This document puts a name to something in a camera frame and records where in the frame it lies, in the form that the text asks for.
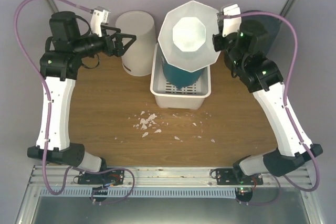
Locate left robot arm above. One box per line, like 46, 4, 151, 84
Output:
27, 9, 137, 184

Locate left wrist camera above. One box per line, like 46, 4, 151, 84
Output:
90, 6, 111, 37

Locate white faceted bin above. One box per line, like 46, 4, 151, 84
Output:
158, 1, 219, 72

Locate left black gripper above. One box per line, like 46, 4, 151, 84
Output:
74, 25, 138, 58

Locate grey slotted cable duct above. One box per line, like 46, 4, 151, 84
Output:
40, 187, 236, 199

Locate white cylindrical bin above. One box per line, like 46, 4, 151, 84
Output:
115, 10, 156, 77

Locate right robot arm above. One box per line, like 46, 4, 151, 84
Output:
213, 19, 323, 185

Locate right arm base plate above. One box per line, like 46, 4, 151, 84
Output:
209, 168, 264, 186

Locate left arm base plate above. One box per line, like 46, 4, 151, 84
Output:
73, 169, 124, 186

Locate teal round bin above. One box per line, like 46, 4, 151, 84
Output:
162, 58, 205, 89

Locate white rectangular tub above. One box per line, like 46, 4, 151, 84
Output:
150, 44, 211, 110

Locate aluminium front rail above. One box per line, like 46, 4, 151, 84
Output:
28, 165, 312, 188

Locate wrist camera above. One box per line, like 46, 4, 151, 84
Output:
90, 6, 111, 37
217, 4, 242, 37

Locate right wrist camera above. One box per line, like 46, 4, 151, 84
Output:
217, 4, 242, 37

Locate dark grey round bin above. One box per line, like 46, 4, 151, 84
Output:
224, 10, 280, 70

